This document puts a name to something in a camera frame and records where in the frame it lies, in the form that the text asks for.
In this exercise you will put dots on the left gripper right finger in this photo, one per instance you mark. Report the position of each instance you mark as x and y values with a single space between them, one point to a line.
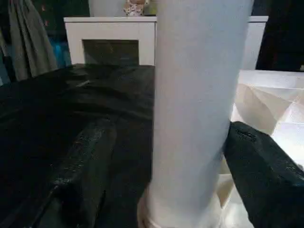
268 180

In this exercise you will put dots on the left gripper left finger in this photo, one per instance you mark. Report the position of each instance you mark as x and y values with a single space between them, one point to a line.
80 180

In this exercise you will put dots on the white plastic table top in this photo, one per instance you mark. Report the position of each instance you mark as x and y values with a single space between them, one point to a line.
273 95

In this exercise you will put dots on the white plastic table leg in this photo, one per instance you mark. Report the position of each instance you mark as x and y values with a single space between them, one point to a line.
194 95

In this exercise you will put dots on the black table mat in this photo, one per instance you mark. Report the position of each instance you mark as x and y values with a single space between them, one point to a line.
71 99

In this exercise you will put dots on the grey curtain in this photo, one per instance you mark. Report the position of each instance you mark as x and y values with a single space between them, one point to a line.
31 47

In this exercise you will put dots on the white glass-door cabinet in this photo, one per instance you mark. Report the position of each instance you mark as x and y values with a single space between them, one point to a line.
114 28

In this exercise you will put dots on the black white patterned ornament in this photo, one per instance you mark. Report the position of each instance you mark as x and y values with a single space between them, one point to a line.
133 8

